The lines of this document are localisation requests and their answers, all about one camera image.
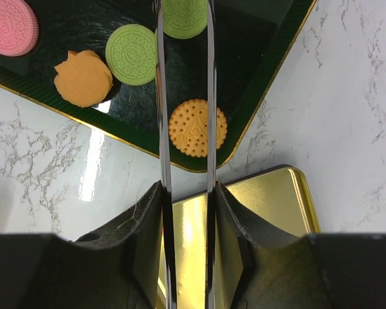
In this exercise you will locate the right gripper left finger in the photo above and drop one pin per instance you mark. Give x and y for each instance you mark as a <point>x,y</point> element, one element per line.
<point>113,266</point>

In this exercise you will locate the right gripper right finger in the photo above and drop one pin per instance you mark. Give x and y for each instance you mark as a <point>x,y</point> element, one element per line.
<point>317,270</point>

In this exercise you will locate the metal tongs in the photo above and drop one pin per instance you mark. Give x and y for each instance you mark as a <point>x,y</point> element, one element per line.
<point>167,210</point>

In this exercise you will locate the green sandwich cookie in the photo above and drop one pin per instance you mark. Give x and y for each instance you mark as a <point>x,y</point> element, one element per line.
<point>131,54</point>
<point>184,19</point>

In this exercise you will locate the gold tin lid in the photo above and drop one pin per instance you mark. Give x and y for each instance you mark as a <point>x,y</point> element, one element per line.
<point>280,196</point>

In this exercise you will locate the orange dotted biscuit corner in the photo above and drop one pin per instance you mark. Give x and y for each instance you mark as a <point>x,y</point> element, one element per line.
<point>188,128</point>

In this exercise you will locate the dark green cookie tray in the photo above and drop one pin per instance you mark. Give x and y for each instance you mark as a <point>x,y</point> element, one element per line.
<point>252,40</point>

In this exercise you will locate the pink sandwich cookie bottom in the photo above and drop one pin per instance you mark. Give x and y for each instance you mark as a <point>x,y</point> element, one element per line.
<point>19,29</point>

